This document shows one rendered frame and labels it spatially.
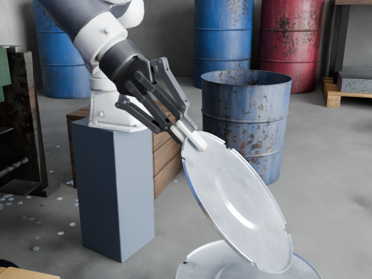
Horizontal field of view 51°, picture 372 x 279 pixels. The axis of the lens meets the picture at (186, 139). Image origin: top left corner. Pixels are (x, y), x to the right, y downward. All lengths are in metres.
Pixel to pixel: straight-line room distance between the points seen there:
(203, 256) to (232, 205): 0.24
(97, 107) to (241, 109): 0.71
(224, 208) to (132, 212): 0.68
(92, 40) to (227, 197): 0.35
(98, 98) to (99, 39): 0.51
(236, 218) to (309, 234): 0.89
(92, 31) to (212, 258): 0.52
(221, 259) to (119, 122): 0.51
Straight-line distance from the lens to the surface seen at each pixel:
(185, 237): 1.45
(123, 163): 1.20
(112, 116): 1.17
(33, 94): 1.71
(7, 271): 0.82
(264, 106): 1.69
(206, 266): 0.85
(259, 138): 1.73
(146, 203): 1.35
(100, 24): 0.70
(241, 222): 0.67
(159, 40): 4.67
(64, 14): 0.72
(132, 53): 0.69
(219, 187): 0.67
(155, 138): 1.62
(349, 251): 1.49
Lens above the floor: 0.79
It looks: 19 degrees down
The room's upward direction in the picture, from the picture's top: straight up
